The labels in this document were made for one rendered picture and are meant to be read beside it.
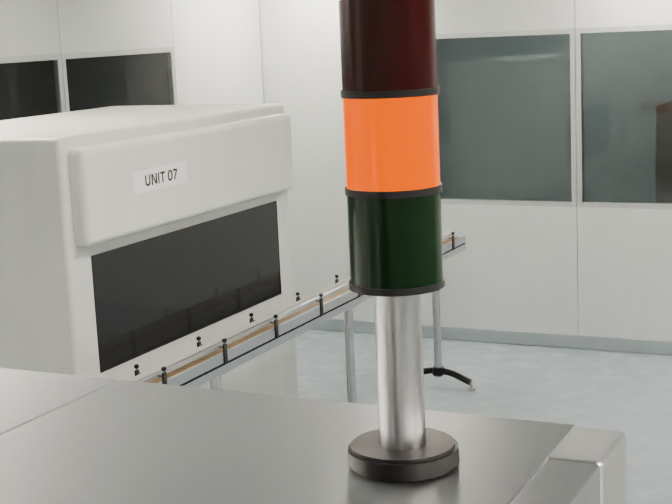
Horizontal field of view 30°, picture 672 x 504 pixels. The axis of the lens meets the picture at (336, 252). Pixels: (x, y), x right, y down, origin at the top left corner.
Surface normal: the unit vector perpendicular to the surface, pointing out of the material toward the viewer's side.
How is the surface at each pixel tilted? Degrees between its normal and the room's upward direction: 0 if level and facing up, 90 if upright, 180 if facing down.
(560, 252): 90
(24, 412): 0
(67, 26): 90
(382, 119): 90
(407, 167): 90
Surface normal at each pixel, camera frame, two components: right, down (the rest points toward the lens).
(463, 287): -0.44, 0.18
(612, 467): 0.90, 0.04
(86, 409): -0.04, -0.98
